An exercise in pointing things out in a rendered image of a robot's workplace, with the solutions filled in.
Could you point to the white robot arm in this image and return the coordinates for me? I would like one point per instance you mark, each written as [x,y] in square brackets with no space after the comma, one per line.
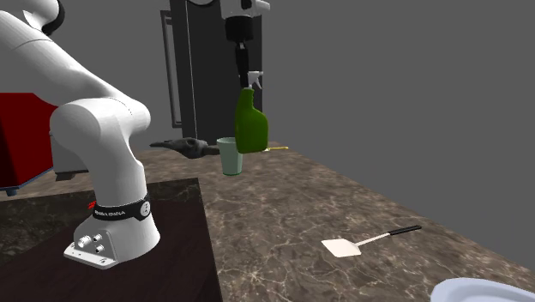
[96,125]

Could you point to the pale green cup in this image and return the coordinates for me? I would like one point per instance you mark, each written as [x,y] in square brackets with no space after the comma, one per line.
[227,159]

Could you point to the green spray bottle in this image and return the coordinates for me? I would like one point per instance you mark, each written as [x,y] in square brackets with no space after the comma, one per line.
[250,125]

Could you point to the dark grey refrigerator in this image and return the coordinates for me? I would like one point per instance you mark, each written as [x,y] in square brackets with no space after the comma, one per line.
[204,83]

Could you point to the white plate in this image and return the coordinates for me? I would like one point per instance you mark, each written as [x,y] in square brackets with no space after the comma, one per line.
[476,292]

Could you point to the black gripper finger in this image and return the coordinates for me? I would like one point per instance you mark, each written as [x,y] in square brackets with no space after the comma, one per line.
[242,62]

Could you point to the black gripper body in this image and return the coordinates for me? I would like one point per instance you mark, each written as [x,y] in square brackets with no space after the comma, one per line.
[239,29]

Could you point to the thin yellow utensil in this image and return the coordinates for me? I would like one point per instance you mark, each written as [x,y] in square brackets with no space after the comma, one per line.
[279,148]

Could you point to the dark robot stand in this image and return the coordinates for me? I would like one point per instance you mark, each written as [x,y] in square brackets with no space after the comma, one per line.
[175,251]

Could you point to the red box appliance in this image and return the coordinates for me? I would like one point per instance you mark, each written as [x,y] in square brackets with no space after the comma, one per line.
[21,138]

